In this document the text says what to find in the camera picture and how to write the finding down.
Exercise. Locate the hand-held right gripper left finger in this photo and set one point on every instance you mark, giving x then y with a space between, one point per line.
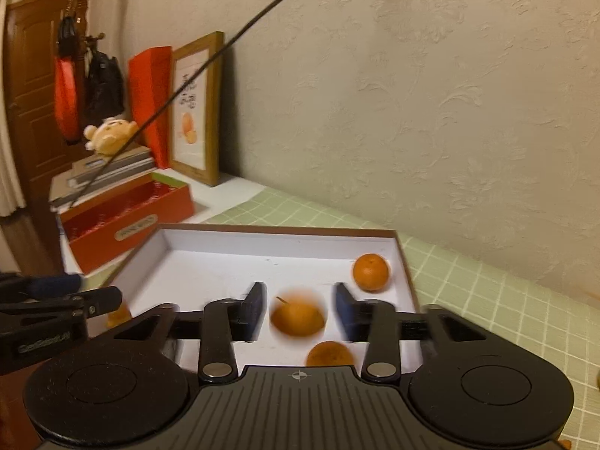
257 309

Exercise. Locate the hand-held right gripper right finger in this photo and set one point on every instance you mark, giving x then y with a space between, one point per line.
344 311

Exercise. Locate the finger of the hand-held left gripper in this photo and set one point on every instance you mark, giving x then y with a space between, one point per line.
51 283
93 302

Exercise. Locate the orange mandarin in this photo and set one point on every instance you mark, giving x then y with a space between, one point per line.
330 355
371 272
119 316
297 318

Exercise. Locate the brown cardboard box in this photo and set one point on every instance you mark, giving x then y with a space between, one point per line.
234 262

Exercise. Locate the red open box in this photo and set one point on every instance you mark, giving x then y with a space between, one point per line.
93 253

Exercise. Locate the grey flat box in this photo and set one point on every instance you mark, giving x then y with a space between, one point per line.
65 187

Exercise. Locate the white curtain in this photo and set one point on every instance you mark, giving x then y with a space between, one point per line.
9 173

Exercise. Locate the green checked tablecloth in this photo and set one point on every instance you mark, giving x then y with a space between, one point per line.
468 314

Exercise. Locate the grey digital scale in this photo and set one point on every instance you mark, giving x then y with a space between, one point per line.
126 161

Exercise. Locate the yellow plush toy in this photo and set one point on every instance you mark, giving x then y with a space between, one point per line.
110 136

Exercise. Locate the brown wooden door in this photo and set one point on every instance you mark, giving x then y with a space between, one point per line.
33 103

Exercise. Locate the red hanging bag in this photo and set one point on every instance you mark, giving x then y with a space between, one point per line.
65 98

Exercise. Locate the black hanging bag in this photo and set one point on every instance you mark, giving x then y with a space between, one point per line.
103 84

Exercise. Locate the red paper bag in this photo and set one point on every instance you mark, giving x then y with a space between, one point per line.
150 84

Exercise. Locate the small black pouch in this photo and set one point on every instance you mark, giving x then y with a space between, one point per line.
68 37

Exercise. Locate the wooden coat rack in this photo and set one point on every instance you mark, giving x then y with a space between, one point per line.
74 0

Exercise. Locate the wooden picture frame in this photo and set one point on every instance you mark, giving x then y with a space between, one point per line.
194 150

